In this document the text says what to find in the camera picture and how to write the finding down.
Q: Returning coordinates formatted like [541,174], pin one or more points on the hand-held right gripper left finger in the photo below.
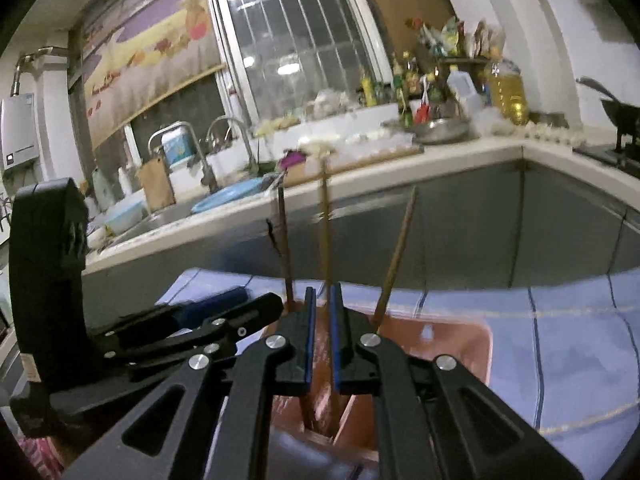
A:
[310,340]

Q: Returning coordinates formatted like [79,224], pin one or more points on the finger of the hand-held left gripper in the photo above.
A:
[215,302]
[260,310]

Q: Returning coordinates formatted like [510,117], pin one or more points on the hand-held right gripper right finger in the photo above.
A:
[336,340]

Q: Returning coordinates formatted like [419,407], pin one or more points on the dark brown chopstick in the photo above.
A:
[284,240]

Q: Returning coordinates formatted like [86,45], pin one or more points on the reddish brown plastic utensil basket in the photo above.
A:
[435,340]

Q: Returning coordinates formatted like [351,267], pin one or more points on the light brown wooden chopstick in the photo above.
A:
[326,230]
[397,255]

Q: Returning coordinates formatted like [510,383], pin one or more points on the light blue plastic container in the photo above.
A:
[125,215]

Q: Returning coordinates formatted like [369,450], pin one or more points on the pale green bottle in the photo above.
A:
[103,190]

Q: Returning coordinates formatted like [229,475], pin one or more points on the steel sink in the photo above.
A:
[165,217]

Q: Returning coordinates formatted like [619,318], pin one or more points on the blue plastic basin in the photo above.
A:
[225,197]

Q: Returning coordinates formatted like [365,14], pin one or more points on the small white bottle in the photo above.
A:
[124,180]

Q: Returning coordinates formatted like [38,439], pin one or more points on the chrome angular faucet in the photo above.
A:
[207,175]

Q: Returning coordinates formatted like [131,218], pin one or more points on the small wooden cutting board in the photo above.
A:
[156,185]

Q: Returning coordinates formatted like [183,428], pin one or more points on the white gas water heater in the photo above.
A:
[20,130]

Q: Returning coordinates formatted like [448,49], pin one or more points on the purple vegetable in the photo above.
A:
[292,160]

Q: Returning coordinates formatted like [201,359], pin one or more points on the chrome curved faucet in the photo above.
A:
[248,150]

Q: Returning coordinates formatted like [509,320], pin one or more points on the detergent jug with blue label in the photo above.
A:
[176,147]

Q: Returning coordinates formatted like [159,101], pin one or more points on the white lumpy food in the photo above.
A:
[320,147]

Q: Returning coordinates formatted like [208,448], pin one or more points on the large wooden cutting board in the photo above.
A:
[370,159]

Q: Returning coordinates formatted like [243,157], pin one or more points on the metal flue pipe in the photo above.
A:
[17,75]

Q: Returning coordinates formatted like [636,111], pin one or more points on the pink patterned clothing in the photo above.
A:
[40,460]

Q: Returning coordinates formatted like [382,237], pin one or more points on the clear plastic tray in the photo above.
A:
[380,142]

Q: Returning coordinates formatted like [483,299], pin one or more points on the blue checked tablecloth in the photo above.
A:
[550,340]

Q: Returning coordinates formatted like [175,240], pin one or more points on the fruit printed roller blind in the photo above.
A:
[150,60]

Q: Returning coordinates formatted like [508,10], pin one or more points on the metal bowl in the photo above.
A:
[440,132]

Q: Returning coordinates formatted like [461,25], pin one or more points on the yellow bottle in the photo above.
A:
[368,90]

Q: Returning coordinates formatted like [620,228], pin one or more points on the row of sauce bottles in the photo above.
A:
[412,80]

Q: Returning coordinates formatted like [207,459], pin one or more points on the barred window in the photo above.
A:
[295,35]

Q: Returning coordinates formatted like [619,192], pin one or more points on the white plastic jug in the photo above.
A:
[462,92]

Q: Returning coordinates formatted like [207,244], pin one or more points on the egg tray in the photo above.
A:
[545,132]

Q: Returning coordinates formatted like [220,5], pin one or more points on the large cooking oil bottle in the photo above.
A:
[507,95]

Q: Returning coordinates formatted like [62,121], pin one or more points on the brown cardboard sheet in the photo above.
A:
[410,20]

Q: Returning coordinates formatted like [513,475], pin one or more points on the pile of seasoning packets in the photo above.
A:
[460,37]

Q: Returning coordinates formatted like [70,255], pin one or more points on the black gas stove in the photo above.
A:
[615,157]

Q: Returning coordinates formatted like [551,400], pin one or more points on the black wok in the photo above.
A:
[620,112]

